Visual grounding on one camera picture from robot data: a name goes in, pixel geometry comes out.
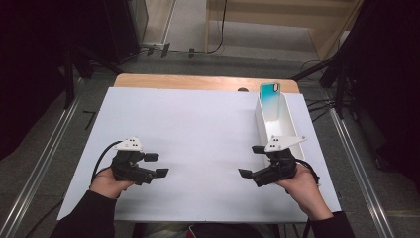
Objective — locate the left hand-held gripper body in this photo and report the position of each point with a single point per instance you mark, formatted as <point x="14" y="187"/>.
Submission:
<point x="127" y="168"/>

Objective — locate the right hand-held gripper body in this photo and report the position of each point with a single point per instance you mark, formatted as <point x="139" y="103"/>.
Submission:
<point x="280" y="168"/>

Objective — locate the white plastic bin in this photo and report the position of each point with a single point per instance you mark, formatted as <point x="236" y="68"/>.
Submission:
<point x="280" y="127"/>

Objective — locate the person's left hand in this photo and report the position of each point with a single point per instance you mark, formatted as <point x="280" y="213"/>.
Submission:
<point x="105" y="185"/>

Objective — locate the person's right hand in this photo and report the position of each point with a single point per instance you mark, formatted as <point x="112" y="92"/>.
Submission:
<point x="305" y="191"/>

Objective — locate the white board mat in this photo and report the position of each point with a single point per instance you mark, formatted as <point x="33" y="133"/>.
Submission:
<point x="204" y="132"/>

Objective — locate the wooden table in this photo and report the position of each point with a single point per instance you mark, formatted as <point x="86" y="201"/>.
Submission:
<point x="198" y="82"/>

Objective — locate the black metal stand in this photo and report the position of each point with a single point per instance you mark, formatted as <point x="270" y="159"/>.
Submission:
<point x="338" y="89"/>
<point x="69" y="79"/>

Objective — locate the black cabinet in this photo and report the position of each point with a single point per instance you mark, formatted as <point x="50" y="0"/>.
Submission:
<point x="124" y="29"/>

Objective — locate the light wooden shelf unit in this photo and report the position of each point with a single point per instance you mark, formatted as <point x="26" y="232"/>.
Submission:
<point x="264" y="18"/>

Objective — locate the dark curtain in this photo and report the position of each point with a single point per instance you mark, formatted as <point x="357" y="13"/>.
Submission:
<point x="389" y="82"/>
<point x="33" y="66"/>

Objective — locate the metal floor rail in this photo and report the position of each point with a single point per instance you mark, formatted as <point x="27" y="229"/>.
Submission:
<point x="360" y="175"/>
<point x="43" y="162"/>

